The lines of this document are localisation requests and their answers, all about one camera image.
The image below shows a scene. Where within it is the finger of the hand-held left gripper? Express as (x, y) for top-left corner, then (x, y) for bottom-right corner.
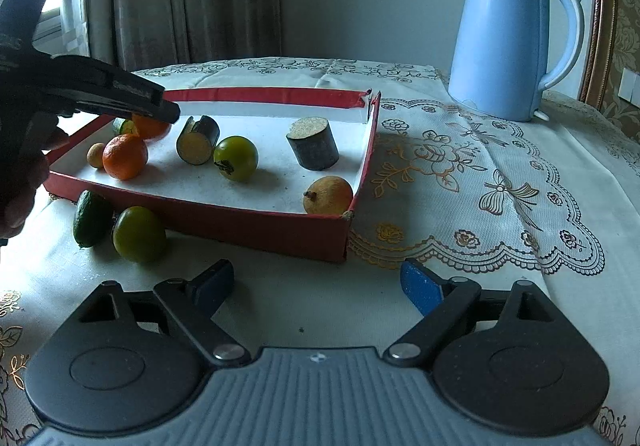
(50, 54), (167, 101)
(57, 88), (182, 125)

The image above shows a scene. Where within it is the red cardboard box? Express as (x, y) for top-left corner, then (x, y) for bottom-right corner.
(42, 86), (382, 263)

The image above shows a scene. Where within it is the person's left hand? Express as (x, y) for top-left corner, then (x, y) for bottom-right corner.
(0, 118), (70, 239)

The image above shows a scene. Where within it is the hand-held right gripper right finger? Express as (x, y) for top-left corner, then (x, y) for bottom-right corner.
(384, 258), (567, 368)

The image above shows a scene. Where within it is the green tomato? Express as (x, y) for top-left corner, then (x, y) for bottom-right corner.
(213, 136), (259, 183)
(112, 206), (167, 263)

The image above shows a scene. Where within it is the dark eggplant piece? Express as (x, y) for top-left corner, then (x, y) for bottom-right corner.
(175, 115), (221, 167)
(286, 118), (340, 171)

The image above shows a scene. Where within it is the yellow-orange fruit with stem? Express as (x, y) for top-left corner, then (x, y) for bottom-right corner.
(303, 176), (354, 217)

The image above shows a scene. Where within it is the small orange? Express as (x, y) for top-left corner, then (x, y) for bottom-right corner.
(131, 115), (172, 143)

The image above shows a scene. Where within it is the large orange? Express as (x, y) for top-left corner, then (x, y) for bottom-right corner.
(102, 133), (149, 181)

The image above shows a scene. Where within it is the wooden frame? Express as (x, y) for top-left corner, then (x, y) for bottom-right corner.
(580, 0), (623, 104)

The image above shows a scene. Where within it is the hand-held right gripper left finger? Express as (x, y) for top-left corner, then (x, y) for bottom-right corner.
(80, 260), (252, 367)

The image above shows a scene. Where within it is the white wall switch panel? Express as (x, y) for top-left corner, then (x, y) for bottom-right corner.
(620, 67), (640, 105)

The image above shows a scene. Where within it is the white embroidered tablecloth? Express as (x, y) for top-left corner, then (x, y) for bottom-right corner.
(0, 56), (640, 446)

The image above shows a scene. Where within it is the light blue electric kettle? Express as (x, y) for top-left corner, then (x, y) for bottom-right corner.
(447, 0), (585, 123)

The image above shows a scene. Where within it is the gold patterned panel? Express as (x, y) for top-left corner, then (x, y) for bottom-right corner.
(600, 0), (640, 141)

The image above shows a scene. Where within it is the window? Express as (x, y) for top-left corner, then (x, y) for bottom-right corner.
(35, 0), (68, 51)

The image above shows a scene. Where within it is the green avocado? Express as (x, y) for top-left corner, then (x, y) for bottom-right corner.
(73, 190), (115, 247)

